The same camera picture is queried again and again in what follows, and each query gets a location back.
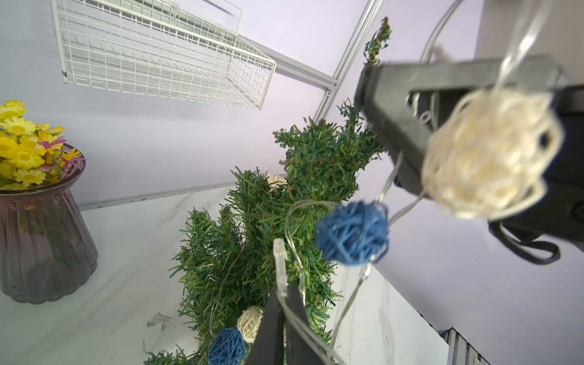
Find blue rattan ball ornament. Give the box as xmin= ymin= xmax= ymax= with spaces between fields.
xmin=315 ymin=201 xmax=389 ymax=266

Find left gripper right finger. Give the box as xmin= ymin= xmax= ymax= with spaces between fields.
xmin=285 ymin=285 xmax=325 ymax=365

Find white rattan ball ornament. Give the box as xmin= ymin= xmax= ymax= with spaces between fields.
xmin=421 ymin=88 xmax=564 ymax=221

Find white wire wall basket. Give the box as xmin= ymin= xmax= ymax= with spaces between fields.
xmin=50 ymin=1 xmax=276 ymax=109

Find small green christmas tree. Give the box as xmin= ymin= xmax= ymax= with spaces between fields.
xmin=143 ymin=17 xmax=393 ymax=365

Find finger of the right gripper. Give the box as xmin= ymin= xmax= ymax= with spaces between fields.
xmin=354 ymin=63 xmax=456 ymax=195
xmin=364 ymin=56 xmax=566 ymax=98

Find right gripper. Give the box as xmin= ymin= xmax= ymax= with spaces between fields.
xmin=488 ymin=84 xmax=583 ymax=265

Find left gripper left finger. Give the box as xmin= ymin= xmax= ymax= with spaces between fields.
xmin=246 ymin=287 xmax=284 ymax=365

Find clear string lights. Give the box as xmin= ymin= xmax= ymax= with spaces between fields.
xmin=273 ymin=1 xmax=554 ymax=364

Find yellow flowers in vase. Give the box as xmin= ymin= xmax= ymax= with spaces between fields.
xmin=1 ymin=100 xmax=98 ymax=304

